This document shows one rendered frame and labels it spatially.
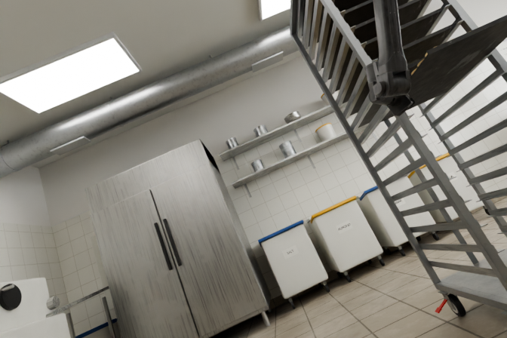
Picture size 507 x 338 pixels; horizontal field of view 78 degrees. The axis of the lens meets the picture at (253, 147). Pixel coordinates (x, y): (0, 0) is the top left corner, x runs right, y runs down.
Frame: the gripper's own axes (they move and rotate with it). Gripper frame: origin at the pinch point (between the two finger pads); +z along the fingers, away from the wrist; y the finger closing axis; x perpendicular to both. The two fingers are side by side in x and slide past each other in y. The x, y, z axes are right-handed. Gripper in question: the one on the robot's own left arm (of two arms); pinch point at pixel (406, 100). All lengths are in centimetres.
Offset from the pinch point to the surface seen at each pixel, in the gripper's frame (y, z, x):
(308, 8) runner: -84, 24, -14
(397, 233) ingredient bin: 22, 224, -150
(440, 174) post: 23.7, 15.3, -11.3
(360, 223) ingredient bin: -3, 199, -168
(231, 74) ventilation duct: -209, 113, -160
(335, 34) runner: -56, 19, -10
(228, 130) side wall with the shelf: -200, 158, -251
